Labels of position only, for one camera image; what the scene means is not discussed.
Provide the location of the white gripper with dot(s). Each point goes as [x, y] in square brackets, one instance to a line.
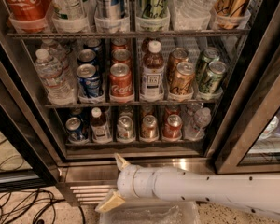
[126, 181]

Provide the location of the blue pepsi can bottom shelf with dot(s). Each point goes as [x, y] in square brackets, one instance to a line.
[77, 132]

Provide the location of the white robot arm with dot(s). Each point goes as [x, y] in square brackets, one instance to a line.
[257, 193]

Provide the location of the steel fridge base grille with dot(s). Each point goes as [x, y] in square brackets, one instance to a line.
[85, 184]

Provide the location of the tea bottle bottom shelf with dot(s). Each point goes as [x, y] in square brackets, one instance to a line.
[100, 127]

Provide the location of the tea bottle shelf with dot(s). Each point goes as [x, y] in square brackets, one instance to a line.
[152, 72]
[100, 127]

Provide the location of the silver can bottom shelf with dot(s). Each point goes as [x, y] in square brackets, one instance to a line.
[125, 129]

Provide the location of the brown can bottom shelf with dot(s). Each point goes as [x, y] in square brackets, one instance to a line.
[149, 127]

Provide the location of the red can bottom shelf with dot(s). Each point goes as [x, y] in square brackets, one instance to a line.
[172, 127]

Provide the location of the water bottle bottom shelf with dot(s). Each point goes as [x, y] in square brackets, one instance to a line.
[194, 131]

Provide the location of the water bottle shelf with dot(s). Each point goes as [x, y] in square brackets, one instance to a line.
[194, 131]
[52, 76]
[193, 14]

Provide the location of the fridge glass door left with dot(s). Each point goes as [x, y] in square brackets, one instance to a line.
[24, 162]

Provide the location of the fridge glass door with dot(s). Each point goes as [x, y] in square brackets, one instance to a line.
[249, 114]
[24, 162]

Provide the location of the front coca-cola can middle shelf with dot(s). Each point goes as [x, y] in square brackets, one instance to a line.
[121, 82]

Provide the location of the coca-cola can shelf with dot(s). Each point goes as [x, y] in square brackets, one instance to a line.
[121, 82]
[29, 16]
[121, 56]

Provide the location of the front pepsi can middle shelf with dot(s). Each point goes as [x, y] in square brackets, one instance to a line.
[89, 81]

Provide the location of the water bottle middle shelf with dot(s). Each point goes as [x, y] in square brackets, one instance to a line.
[52, 76]

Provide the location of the tea bottle middle shelf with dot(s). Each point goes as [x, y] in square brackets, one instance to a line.
[152, 72]

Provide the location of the front gold can middle shelf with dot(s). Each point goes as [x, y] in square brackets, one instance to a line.
[180, 87]

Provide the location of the gold can shelf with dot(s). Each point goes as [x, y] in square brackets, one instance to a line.
[180, 87]
[176, 56]

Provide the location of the front green can middle shelf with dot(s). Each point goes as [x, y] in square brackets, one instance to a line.
[212, 77]

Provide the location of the rear gold can middle shelf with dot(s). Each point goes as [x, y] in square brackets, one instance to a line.
[176, 56]

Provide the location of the fridge glass door right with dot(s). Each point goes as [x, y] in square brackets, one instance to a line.
[249, 114]

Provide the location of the rear green can middle shelf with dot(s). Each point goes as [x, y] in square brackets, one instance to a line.
[207, 55]

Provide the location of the silver blue can top shelf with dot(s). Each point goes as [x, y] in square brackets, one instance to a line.
[112, 16]

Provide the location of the silver green can top shelf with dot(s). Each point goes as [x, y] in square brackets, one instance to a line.
[71, 16]

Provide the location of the green lacroix can top shelf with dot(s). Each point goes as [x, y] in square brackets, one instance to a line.
[151, 15]

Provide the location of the water bottle top shelf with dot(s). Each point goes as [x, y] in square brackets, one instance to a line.
[193, 14]

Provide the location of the coca-cola can top shelf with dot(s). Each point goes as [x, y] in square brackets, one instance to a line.
[29, 16]

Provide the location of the orange can top shelf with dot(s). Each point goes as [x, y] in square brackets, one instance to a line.
[228, 14]

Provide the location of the clear plastic bin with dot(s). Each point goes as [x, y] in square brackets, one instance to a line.
[152, 212]

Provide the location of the middle wire shelf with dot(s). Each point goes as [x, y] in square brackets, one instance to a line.
[163, 102]

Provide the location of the wire shelf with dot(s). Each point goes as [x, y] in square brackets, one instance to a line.
[131, 34]
[163, 102]

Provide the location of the top wire shelf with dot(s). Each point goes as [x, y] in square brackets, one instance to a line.
[131, 34]

